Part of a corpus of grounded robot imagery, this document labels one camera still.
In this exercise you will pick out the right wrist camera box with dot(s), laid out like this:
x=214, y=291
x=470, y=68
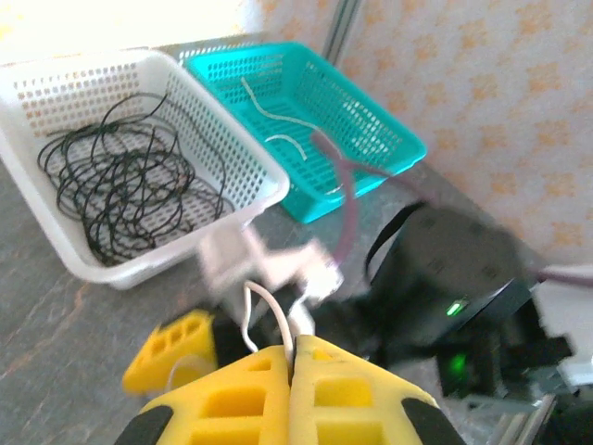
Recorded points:
x=278, y=269

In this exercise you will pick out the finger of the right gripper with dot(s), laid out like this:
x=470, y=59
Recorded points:
x=139, y=375

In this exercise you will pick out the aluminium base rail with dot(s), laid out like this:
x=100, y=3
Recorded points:
x=509, y=417

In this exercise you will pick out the teal plastic basket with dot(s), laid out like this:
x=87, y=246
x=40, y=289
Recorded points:
x=324, y=204

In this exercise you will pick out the aluminium frame post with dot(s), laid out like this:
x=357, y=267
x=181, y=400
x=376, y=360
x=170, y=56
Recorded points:
x=343, y=23

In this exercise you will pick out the white plastic basket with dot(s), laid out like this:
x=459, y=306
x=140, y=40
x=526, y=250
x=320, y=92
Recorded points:
x=273, y=183

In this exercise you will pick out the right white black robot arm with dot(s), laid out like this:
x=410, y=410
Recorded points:
x=570, y=315

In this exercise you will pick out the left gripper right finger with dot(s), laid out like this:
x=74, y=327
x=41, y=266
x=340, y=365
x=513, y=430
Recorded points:
x=301, y=394

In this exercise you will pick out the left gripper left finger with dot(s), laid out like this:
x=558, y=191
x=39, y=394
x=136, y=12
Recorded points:
x=273, y=394

